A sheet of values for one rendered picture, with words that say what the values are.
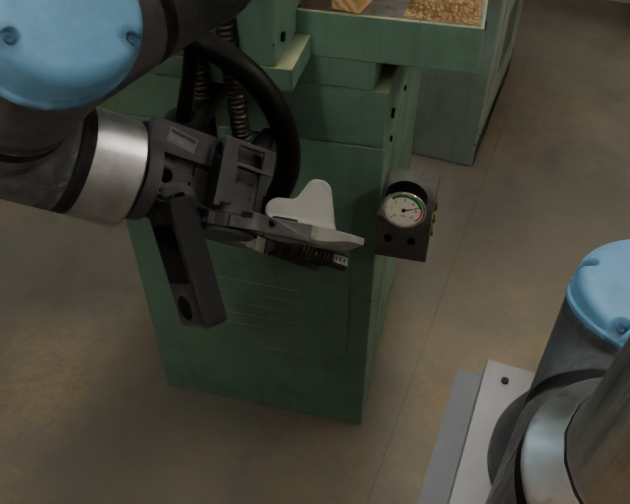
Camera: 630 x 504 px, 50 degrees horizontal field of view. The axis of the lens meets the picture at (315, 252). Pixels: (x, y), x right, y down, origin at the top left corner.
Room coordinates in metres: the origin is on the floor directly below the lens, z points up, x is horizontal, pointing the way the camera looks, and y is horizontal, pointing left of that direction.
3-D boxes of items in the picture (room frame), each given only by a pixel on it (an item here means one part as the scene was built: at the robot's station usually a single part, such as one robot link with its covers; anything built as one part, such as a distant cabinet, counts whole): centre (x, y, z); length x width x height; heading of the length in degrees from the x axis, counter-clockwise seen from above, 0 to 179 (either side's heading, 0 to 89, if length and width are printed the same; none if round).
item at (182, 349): (1.11, 0.05, 0.35); 0.58 x 0.45 x 0.71; 166
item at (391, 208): (0.72, -0.13, 0.65); 0.06 x 0.04 x 0.08; 76
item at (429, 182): (0.79, -0.14, 0.58); 0.12 x 0.08 x 0.08; 166
